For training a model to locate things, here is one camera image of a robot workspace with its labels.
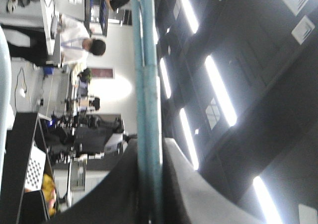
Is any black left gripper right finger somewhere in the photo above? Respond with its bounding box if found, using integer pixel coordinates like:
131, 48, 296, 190
162, 138, 262, 224

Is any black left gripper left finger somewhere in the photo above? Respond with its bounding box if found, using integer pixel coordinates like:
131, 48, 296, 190
48, 139, 139, 224

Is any light blue plastic basket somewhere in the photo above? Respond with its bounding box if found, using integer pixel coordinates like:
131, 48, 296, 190
0, 0, 164, 224

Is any person in white shirt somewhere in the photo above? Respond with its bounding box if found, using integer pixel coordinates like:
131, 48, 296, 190
1, 14, 106, 67

